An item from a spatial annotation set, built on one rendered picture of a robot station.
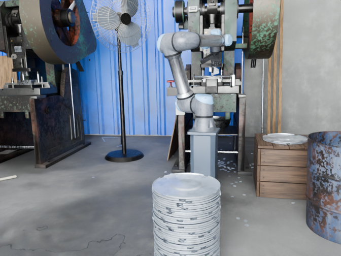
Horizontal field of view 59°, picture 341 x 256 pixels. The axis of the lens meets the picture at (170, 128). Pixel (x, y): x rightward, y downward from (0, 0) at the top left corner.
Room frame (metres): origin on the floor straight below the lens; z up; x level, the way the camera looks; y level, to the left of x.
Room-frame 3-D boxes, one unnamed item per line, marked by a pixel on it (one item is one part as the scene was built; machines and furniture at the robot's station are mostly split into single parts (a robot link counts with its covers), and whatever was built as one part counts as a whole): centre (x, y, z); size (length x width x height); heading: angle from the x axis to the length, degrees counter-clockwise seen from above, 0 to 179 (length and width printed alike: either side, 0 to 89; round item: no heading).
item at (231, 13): (2.82, -0.39, 0.83); 0.79 x 0.43 x 1.34; 171
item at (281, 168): (2.05, -0.79, 0.18); 0.40 x 0.38 x 0.35; 167
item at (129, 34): (3.29, 0.44, 0.80); 1.24 x 0.65 x 1.59; 171
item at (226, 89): (2.67, -0.37, 0.68); 0.45 x 0.30 x 0.06; 81
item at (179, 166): (2.85, -0.13, 0.45); 0.92 x 0.12 x 0.90; 171
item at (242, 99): (2.77, -0.66, 0.45); 0.92 x 0.12 x 0.90; 171
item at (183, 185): (1.23, -0.06, 0.35); 0.29 x 0.29 x 0.01
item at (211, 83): (2.50, -0.34, 0.72); 0.25 x 0.14 x 0.14; 171
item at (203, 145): (1.95, -0.22, 0.23); 0.19 x 0.19 x 0.45; 73
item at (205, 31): (2.63, -0.37, 1.04); 0.17 x 0.15 x 0.30; 171
